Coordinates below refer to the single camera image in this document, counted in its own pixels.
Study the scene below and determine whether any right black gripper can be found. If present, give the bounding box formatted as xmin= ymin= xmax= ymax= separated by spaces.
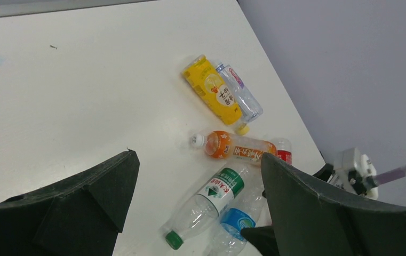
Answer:
xmin=241 ymin=163 xmax=333 ymax=256

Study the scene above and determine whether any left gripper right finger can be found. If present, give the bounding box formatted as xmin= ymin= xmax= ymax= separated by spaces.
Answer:
xmin=261 ymin=153 xmax=406 ymax=255

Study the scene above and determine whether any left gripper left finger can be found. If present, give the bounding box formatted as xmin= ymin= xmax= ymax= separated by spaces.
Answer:
xmin=0 ymin=150 xmax=140 ymax=255

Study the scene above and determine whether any blue label clear bottle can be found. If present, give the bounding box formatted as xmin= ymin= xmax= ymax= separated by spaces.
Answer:
xmin=208 ymin=175 xmax=265 ymax=255

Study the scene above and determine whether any green cap water bottle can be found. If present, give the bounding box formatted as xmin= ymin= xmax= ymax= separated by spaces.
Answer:
xmin=164 ymin=163 xmax=253 ymax=250

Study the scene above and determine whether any red label bottle near right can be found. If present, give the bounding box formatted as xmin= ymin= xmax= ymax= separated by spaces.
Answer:
xmin=270 ymin=138 xmax=292 ymax=165

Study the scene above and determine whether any orange drink bottle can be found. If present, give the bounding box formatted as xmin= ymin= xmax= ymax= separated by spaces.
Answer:
xmin=190 ymin=130 xmax=277 ymax=166

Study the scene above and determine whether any small blue label bottle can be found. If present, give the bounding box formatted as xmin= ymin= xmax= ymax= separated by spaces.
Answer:
xmin=216 ymin=62 xmax=264 ymax=123

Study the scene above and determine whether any yellow juice bottle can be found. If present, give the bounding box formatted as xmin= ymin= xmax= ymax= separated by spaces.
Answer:
xmin=182 ymin=54 xmax=250 ymax=135

